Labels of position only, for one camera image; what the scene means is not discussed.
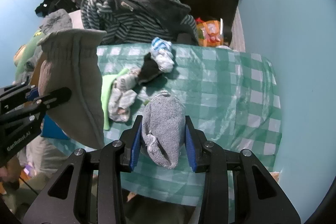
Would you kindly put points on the orange plastic bag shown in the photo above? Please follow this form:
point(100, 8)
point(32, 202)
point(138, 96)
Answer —
point(210, 33)

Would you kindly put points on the white blue striped sock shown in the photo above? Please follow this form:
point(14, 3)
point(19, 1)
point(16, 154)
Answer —
point(161, 53)

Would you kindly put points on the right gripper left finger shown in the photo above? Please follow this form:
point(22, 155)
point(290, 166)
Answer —
point(67, 196)

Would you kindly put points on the green checkered tablecloth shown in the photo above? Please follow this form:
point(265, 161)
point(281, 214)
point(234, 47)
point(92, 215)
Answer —
point(231, 96)

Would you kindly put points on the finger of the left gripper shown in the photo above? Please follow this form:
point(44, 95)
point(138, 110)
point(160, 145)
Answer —
point(42, 104)
point(17, 94)

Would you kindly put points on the blue cardboard box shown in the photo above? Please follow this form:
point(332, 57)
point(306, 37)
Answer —
point(49, 128)

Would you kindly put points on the black sock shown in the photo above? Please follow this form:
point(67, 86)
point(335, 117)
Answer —
point(149, 70)

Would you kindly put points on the grey puffer jacket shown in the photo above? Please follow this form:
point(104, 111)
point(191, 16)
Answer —
point(55, 21)

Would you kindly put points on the black clothing on bed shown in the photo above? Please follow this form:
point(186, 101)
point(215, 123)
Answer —
point(49, 6)

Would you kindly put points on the light grey knit sock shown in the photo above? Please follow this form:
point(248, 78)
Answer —
point(163, 129)

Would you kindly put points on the light grey bed sheet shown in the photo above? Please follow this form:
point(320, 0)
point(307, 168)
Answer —
point(76, 19)

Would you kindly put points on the person's left hand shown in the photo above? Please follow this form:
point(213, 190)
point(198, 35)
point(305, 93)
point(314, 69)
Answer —
point(10, 173)

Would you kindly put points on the white grey patterned sock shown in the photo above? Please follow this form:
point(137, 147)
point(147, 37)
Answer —
point(122, 95)

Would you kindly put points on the brown grey fuzzy sock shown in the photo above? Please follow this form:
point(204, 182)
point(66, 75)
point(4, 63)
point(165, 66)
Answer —
point(71, 62)

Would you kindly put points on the grey striped sweater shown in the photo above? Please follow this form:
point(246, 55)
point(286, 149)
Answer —
point(123, 24)

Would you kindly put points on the light green cloth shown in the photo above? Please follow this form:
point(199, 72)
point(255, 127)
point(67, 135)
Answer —
point(107, 81)

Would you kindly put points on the green plush pillow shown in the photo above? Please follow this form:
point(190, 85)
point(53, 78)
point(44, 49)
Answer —
point(25, 52)

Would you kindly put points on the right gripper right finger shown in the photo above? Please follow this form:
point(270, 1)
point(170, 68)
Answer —
point(258, 198)

